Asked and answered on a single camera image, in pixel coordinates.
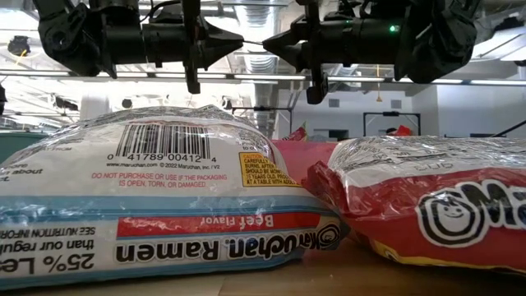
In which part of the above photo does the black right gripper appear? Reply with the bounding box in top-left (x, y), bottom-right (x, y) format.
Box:
top-left (262, 0), bottom-right (362, 105)

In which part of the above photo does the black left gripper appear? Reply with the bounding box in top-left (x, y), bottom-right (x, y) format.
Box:
top-left (141, 0), bottom-right (244, 95)

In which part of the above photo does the green-edged ramen packet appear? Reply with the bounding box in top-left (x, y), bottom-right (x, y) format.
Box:
top-left (287, 120), bottom-right (310, 142)

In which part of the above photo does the blue white ramen packet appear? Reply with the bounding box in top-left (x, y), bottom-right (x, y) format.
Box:
top-left (0, 105), bottom-right (344, 291)

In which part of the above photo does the red white ramen packet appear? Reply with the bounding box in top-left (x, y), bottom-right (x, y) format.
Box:
top-left (302, 135), bottom-right (526, 275)

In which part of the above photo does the thin black metal rack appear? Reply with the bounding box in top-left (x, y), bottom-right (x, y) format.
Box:
top-left (231, 105), bottom-right (293, 143)
top-left (362, 110), bottom-right (422, 137)

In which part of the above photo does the red plastic tray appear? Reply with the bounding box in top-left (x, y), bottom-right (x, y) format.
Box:
top-left (271, 139), bottom-right (339, 184)

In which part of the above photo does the black round ceiling device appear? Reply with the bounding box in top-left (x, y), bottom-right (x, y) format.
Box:
top-left (7, 35), bottom-right (30, 57)

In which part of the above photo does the teal rectangular container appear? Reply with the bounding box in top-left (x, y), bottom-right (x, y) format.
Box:
top-left (0, 130), bottom-right (53, 164)

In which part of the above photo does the long ceiling light rail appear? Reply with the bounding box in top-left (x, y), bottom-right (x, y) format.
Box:
top-left (0, 70), bottom-right (526, 86)

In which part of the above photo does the silver ventilation duct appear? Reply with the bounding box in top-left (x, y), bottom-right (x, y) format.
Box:
top-left (233, 0), bottom-right (284, 120)

